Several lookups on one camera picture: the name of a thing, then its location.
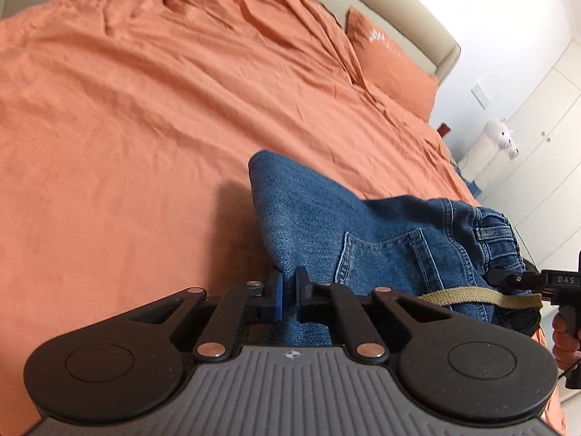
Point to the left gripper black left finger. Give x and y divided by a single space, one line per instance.
264 301

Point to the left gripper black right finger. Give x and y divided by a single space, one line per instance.
314 301

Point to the blue denim jeans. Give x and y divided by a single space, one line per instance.
408 244

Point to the person right hand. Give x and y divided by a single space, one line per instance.
566 349

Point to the white wardrobe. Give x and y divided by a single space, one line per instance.
539 191

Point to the white plush alpaca toy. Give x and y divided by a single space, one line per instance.
495 138

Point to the small red box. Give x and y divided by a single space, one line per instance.
443 129

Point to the orange bed duvet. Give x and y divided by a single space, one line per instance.
126 131

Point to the orange pillow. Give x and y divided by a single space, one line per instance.
385 65

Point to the white wall switch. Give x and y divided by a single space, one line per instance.
481 97

